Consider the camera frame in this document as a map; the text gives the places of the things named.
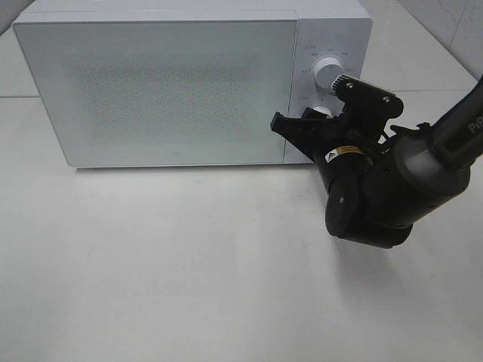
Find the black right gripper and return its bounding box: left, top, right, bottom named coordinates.
left=270, top=107, right=386, bottom=192

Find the white timer knob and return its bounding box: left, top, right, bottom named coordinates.
left=305, top=106, right=333, bottom=119

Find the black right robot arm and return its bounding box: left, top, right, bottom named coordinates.
left=270, top=75, right=482, bottom=249

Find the upper white power knob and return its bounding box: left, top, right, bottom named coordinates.
left=313, top=54, right=346, bottom=90

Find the white microwave oven body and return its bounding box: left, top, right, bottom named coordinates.
left=13, top=1, right=372, bottom=164

